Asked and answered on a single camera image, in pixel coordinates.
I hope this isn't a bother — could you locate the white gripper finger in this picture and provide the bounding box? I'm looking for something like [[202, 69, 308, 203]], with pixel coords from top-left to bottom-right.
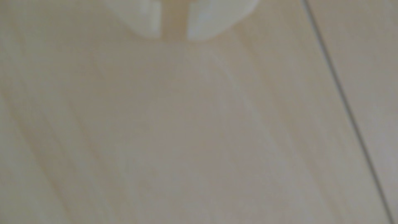
[[104, 0, 161, 38], [187, 0, 260, 41]]

